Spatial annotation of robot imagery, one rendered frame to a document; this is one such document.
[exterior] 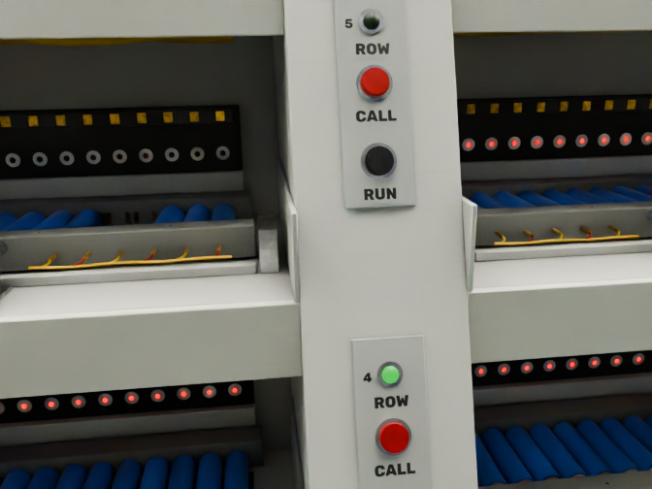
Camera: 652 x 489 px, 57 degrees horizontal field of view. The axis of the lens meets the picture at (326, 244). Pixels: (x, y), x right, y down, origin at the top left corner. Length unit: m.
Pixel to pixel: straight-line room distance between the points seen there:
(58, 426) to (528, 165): 0.44
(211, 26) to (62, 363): 0.20
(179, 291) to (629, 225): 0.31
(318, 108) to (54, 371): 0.20
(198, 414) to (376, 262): 0.24
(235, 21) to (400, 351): 0.21
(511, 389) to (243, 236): 0.28
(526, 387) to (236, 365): 0.29
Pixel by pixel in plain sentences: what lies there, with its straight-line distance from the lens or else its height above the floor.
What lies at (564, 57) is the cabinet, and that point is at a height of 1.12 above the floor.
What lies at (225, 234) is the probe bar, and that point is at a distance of 0.39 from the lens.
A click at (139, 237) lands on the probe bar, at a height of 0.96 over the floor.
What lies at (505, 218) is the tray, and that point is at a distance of 0.43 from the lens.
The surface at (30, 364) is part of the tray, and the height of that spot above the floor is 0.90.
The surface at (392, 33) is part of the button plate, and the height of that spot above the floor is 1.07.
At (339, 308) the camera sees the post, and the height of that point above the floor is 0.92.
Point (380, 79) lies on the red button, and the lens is 0.34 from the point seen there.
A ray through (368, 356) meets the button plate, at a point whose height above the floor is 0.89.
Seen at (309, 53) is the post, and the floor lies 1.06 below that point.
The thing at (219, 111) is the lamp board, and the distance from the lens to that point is 0.50.
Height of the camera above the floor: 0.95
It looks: 1 degrees up
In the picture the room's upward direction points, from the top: 3 degrees counter-clockwise
